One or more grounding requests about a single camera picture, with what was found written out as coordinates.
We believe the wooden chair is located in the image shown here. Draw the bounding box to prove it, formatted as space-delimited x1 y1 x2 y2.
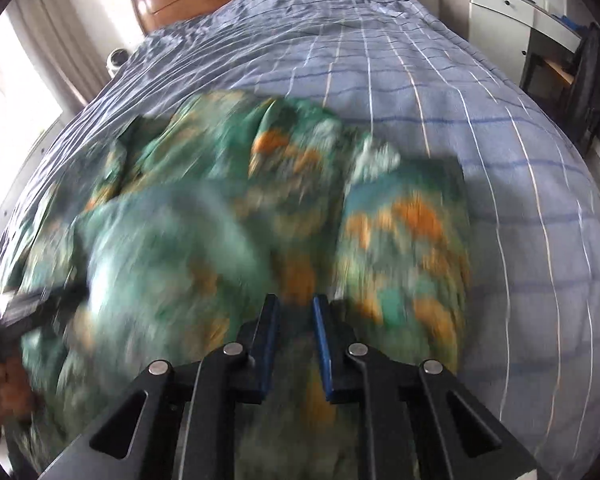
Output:
520 51 574 107

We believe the white round fan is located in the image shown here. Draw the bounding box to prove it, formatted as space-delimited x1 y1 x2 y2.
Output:
106 48 130 78

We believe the white grey desk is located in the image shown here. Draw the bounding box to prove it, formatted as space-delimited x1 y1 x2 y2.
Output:
439 0 581 84

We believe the green patterned silk jacket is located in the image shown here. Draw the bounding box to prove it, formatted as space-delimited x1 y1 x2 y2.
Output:
0 91 470 479

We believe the blue checked duvet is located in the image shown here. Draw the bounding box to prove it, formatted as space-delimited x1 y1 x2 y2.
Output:
0 0 600 479

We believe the black coat on chair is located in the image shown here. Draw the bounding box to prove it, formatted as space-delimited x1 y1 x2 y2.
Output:
562 22 600 155

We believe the beige curtain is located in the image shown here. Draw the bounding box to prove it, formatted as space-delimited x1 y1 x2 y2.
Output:
7 0 109 115

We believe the person's left hand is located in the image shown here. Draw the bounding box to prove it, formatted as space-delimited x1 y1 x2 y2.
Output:
0 356 34 431

